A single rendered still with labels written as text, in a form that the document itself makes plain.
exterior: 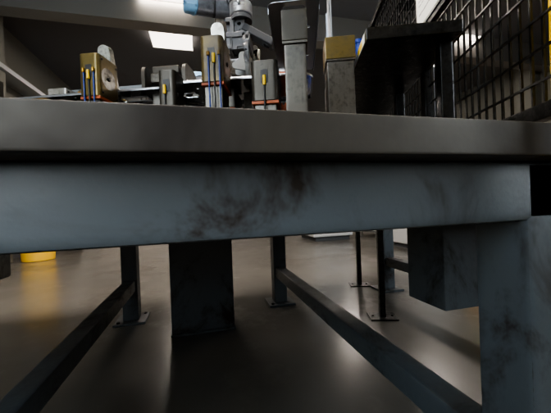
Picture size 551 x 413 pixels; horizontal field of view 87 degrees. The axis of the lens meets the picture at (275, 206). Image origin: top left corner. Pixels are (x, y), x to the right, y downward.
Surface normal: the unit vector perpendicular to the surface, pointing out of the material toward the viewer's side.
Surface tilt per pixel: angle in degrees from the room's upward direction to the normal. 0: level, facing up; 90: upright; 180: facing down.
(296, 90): 90
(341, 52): 90
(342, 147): 90
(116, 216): 90
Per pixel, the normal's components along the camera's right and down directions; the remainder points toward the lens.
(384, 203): 0.25, 0.00
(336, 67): -0.09, 0.00
